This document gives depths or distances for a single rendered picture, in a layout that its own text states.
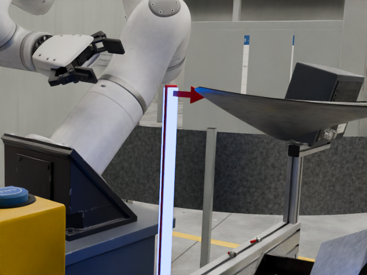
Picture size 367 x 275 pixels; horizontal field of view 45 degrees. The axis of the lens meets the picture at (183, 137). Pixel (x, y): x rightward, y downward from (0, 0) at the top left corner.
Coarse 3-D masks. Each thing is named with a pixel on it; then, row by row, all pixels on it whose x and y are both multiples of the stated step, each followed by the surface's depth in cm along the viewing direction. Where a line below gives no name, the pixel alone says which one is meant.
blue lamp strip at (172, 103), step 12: (168, 96) 62; (168, 108) 62; (168, 120) 63; (168, 132) 63; (168, 144) 63; (168, 156) 64; (168, 168) 64; (168, 180) 64; (168, 192) 65; (168, 204) 65; (168, 216) 65; (168, 228) 66; (168, 240) 66; (168, 252) 66; (168, 264) 67
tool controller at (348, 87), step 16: (304, 64) 110; (304, 80) 110; (320, 80) 108; (336, 80) 106; (352, 80) 117; (288, 96) 113; (304, 96) 110; (320, 96) 108; (336, 96) 109; (352, 96) 122; (336, 128) 121; (320, 144) 116
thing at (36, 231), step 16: (0, 208) 42; (16, 208) 43; (32, 208) 43; (48, 208) 43; (64, 208) 45; (0, 224) 39; (16, 224) 40; (32, 224) 42; (48, 224) 43; (64, 224) 45; (0, 240) 39; (16, 240) 41; (32, 240) 42; (48, 240) 44; (64, 240) 45; (0, 256) 39; (16, 256) 41; (32, 256) 42; (48, 256) 44; (64, 256) 46; (0, 272) 40; (16, 272) 41; (32, 272) 42; (48, 272) 44; (64, 272) 46
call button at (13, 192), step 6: (12, 186) 47; (0, 192) 44; (6, 192) 44; (12, 192) 44; (18, 192) 44; (24, 192) 45; (0, 198) 43; (6, 198) 43; (12, 198) 43; (18, 198) 44; (24, 198) 44; (0, 204) 43; (6, 204) 43; (12, 204) 43
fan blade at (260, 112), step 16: (208, 96) 51; (224, 96) 49; (240, 96) 48; (256, 96) 46; (240, 112) 58; (256, 112) 56; (272, 112) 55; (288, 112) 54; (304, 112) 54; (320, 112) 53; (336, 112) 52; (352, 112) 52; (256, 128) 64; (272, 128) 63; (288, 128) 62; (304, 128) 61; (320, 128) 61
